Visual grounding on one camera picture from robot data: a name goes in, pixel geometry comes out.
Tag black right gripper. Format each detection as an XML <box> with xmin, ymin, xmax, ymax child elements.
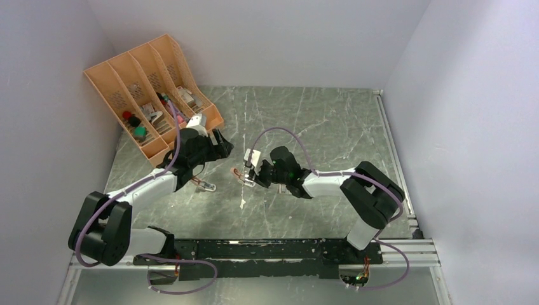
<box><xmin>247</xmin><ymin>159</ymin><xmax>289</xmax><ymax>188</ymax></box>

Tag cardboard staple tray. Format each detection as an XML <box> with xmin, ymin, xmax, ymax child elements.
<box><xmin>278</xmin><ymin>185</ymin><xmax>289</xmax><ymax>194</ymax></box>

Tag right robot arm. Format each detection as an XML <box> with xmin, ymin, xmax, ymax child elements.
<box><xmin>243</xmin><ymin>146</ymin><xmax>406</xmax><ymax>263</ymax></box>

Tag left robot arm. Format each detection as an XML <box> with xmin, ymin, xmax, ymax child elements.
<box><xmin>68</xmin><ymin>128</ymin><xmax>234</xmax><ymax>268</ymax></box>

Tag grey white stapler in organizer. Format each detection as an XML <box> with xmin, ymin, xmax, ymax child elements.
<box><xmin>149</xmin><ymin>111</ymin><xmax>164</xmax><ymax>126</ymax></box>

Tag green stamp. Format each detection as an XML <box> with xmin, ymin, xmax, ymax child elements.
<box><xmin>132</xmin><ymin>126</ymin><xmax>147</xmax><ymax>142</ymax></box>

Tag black round stamp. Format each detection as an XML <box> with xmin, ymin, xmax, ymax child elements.
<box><xmin>127</xmin><ymin>115</ymin><xmax>141</xmax><ymax>128</ymax></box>

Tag peach plastic file organizer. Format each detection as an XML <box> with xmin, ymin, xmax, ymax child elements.
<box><xmin>84</xmin><ymin>34</ymin><xmax>224</xmax><ymax>166</ymax></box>

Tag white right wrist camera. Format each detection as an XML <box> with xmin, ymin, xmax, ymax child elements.
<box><xmin>243</xmin><ymin>149</ymin><xmax>262</xmax><ymax>172</ymax></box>

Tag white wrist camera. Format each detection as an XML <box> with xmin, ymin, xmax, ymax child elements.
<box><xmin>243</xmin><ymin>149</ymin><xmax>262</xmax><ymax>172</ymax></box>
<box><xmin>186</xmin><ymin>113</ymin><xmax>208</xmax><ymax>137</ymax></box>

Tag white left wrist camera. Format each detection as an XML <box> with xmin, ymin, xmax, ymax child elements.
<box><xmin>186</xmin><ymin>113</ymin><xmax>208</xmax><ymax>137</ymax></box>

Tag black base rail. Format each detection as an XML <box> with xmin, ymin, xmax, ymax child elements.
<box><xmin>133</xmin><ymin>238</ymin><xmax>383</xmax><ymax>281</ymax></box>

